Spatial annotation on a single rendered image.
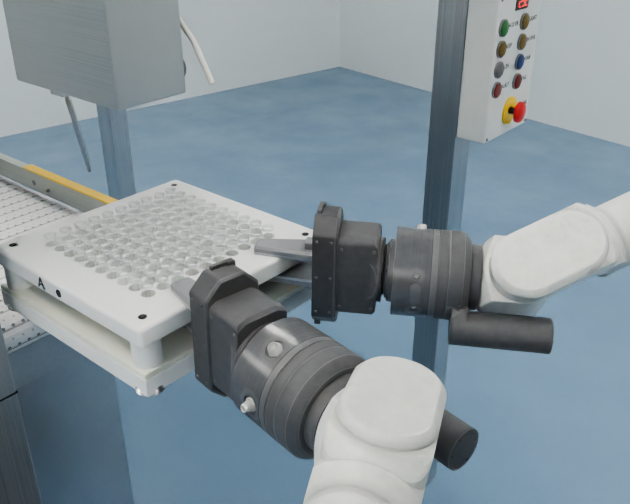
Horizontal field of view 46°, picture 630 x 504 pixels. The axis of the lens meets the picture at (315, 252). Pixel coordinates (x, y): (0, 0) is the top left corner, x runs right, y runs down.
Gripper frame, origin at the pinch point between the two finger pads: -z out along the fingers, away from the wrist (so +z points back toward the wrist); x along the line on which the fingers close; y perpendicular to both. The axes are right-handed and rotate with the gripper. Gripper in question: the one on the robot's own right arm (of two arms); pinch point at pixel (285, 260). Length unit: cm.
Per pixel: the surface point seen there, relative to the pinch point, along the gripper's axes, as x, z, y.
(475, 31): -9, 21, 70
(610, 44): 50, 109, 350
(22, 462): 23.8, -28.3, -8.4
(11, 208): 12, -48, 30
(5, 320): 11.6, -33.1, 1.1
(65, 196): 10, -40, 32
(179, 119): 105, -129, 346
